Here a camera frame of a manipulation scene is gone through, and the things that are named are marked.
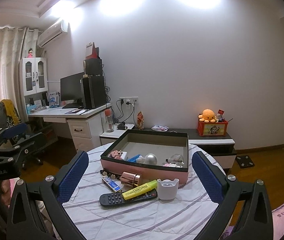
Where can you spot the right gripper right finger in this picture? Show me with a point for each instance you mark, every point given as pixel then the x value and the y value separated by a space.
pixel 255 220

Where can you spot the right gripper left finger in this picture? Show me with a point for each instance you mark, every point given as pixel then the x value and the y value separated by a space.
pixel 24 219

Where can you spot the white cat-ear cup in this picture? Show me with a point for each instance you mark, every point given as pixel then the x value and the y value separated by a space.
pixel 167 189

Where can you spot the blue rectangular small box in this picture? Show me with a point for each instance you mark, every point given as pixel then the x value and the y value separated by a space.
pixel 111 184

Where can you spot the clear glass bottle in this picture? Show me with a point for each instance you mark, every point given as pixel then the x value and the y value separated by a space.
pixel 176 158

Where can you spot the yellow highlighter marker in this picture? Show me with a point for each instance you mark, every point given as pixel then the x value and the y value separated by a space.
pixel 142 189

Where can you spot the pink block donut toy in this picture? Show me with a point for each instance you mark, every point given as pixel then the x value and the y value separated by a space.
pixel 115 154

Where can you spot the pink black storage box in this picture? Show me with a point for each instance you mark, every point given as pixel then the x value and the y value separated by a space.
pixel 148 172

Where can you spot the white charger block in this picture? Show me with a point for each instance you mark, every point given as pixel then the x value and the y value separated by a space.
pixel 124 156

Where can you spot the white silver ball toy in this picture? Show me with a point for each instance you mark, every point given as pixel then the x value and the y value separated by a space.
pixel 149 159

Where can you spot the pink kitty block figure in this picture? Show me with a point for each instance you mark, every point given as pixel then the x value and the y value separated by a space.
pixel 179 165

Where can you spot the black floor scale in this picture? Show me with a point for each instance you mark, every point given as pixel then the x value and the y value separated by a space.
pixel 244 161

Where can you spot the striped white tablecloth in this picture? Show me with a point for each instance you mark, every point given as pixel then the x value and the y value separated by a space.
pixel 182 218

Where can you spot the white glass-door cabinet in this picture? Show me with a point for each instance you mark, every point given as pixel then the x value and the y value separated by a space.
pixel 33 75

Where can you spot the black white tv cabinet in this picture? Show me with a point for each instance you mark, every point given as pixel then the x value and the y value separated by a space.
pixel 221 148

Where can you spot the white computer desk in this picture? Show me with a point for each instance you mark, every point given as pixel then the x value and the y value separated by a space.
pixel 83 126

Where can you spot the black computer monitor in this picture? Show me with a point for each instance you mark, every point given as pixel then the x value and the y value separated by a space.
pixel 70 88

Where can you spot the pink doll figurine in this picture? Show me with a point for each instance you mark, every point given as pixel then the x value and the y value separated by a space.
pixel 30 53

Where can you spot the beige curtain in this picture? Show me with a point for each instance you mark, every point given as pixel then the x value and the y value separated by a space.
pixel 14 45

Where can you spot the red cartoon storage crate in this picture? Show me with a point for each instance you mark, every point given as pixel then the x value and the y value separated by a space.
pixel 212 129

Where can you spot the black computer tower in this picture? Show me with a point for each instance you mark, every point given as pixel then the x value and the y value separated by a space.
pixel 93 92

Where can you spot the orange-lid water bottle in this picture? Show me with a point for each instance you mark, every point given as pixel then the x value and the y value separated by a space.
pixel 109 125

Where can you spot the orange octopus plush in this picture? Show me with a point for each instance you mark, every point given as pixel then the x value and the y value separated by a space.
pixel 208 116

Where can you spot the white air conditioner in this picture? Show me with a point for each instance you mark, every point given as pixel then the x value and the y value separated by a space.
pixel 61 27

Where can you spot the black speaker box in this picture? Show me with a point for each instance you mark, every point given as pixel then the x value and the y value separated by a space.
pixel 93 66

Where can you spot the red white calendar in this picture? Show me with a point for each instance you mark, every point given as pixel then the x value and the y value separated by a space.
pixel 91 51

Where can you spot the white tissue pack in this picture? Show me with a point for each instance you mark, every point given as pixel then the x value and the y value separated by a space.
pixel 159 128

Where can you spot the orange snack bag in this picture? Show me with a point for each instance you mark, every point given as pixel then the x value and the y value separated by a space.
pixel 140 120

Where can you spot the white wall power strip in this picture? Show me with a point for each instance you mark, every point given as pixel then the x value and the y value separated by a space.
pixel 132 100

